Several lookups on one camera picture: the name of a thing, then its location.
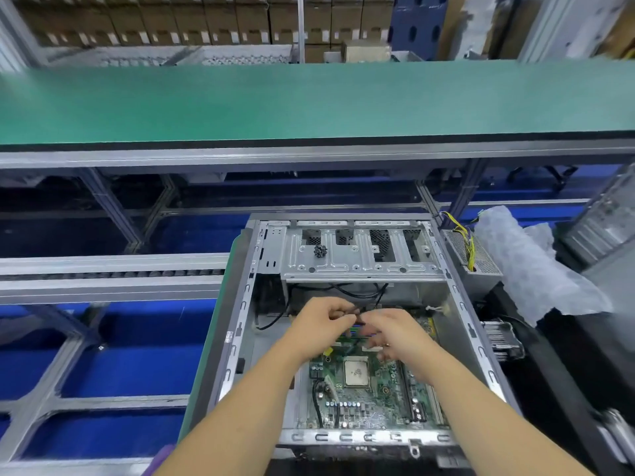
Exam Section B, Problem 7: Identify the dark grey case side panel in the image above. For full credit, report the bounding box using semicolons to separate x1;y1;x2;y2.
585;243;635;363

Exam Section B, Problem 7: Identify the metal heatsink cooler fan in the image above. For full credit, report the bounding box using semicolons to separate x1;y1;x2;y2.
480;320;526;361

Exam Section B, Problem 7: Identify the person's left hand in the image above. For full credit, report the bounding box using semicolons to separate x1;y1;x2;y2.
278;296;359;366

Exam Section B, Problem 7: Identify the green motherboard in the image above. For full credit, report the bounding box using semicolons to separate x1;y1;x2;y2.
302;322;444;430

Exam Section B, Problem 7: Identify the person's left forearm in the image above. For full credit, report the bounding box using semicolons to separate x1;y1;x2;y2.
153;344;315;476

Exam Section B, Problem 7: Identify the black and silver computer case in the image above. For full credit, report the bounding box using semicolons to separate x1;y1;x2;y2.
203;215;522;462

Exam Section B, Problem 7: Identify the white bubble wrap bag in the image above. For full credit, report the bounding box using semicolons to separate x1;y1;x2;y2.
476;205;614;329

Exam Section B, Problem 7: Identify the stack of cardboard boxes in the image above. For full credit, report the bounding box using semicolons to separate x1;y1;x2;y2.
20;0;398;58

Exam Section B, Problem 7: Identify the small gold CPU chip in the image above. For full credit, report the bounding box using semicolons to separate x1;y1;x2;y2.
342;358;374;385

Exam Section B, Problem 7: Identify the small purple object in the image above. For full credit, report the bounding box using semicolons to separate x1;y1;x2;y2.
143;443;176;476

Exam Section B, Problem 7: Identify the aluminium roller conveyor rail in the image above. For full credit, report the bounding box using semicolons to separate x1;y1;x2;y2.
0;253;232;305

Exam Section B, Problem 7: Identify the person's right hand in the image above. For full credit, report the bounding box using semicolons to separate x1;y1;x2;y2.
356;307;444;366

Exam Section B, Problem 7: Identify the green conveyor belt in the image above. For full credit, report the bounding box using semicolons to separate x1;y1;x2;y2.
0;56;635;153

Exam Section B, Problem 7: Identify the grey computer tower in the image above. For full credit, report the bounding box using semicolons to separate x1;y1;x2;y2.
560;163;635;270

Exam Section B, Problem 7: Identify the grey power supply unit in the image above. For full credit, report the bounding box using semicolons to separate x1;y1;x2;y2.
439;211;505;305

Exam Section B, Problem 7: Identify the black cable loop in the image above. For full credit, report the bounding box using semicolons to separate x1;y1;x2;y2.
506;165;577;192

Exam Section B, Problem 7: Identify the person's right forearm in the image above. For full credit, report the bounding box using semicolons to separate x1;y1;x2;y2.
411;344;593;476

